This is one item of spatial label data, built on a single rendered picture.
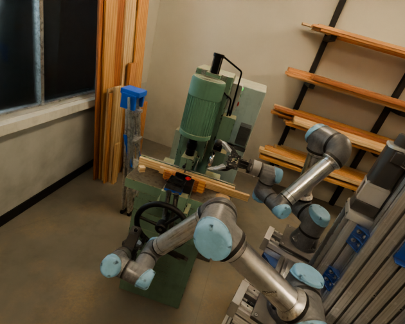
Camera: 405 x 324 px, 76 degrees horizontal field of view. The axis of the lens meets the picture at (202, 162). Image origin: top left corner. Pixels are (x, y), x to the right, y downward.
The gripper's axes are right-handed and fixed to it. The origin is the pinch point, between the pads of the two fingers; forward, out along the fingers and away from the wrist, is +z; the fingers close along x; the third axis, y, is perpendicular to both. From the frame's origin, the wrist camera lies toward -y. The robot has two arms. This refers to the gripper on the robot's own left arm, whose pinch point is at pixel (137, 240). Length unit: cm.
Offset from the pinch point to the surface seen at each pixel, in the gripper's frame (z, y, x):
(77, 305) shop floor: 40, 62, -31
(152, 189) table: 13.0, -24.6, -3.9
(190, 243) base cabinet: 27.2, 0.0, 25.1
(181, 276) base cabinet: 41, 25, 26
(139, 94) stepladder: 65, -86, -48
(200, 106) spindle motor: -5, -72, 9
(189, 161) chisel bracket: 14.0, -45.8, 10.6
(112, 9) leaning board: 79, -152, -100
